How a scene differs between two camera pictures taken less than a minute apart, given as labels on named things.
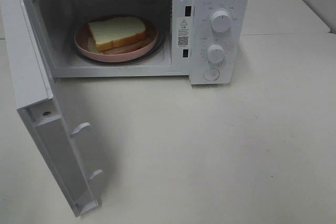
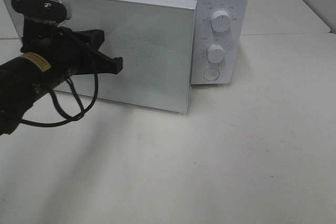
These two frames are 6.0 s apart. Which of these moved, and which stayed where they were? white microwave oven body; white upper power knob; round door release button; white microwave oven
Moved: white microwave oven
Stayed: white upper power knob; white microwave oven body; round door release button
